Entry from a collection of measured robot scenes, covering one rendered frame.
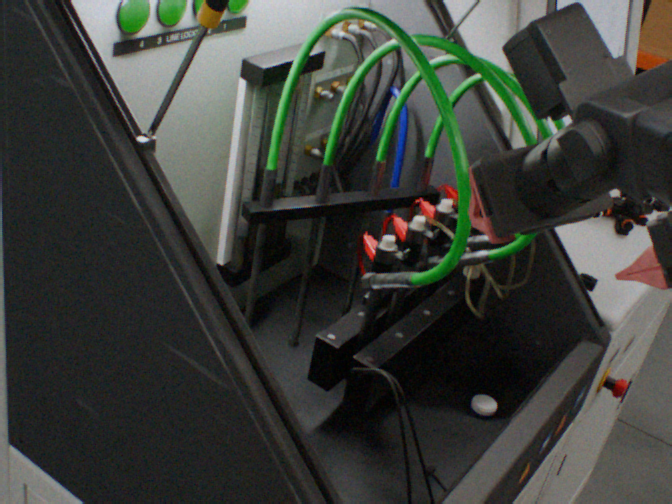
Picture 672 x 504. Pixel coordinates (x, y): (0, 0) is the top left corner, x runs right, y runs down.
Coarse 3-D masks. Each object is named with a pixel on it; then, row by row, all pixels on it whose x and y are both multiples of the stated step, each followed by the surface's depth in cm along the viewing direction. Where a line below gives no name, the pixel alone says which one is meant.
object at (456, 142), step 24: (336, 24) 100; (384, 24) 91; (312, 48) 105; (408, 48) 89; (432, 72) 87; (288, 96) 111; (432, 96) 87; (456, 120) 86; (456, 144) 85; (456, 168) 85; (456, 240) 87; (456, 264) 89
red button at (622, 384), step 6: (606, 372) 149; (606, 378) 150; (612, 378) 150; (600, 384) 149; (606, 384) 150; (612, 384) 149; (618, 384) 148; (624, 384) 148; (600, 390) 152; (612, 390) 149; (618, 390) 148; (624, 390) 149; (618, 396) 149
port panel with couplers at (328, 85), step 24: (336, 0) 127; (360, 0) 133; (360, 24) 135; (336, 48) 133; (336, 72) 136; (312, 96) 134; (336, 96) 140; (312, 120) 137; (312, 144) 140; (312, 168) 144
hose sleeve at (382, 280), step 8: (408, 272) 95; (416, 272) 95; (376, 280) 100; (384, 280) 98; (392, 280) 97; (400, 280) 96; (408, 280) 94; (376, 288) 101; (384, 288) 99; (392, 288) 98
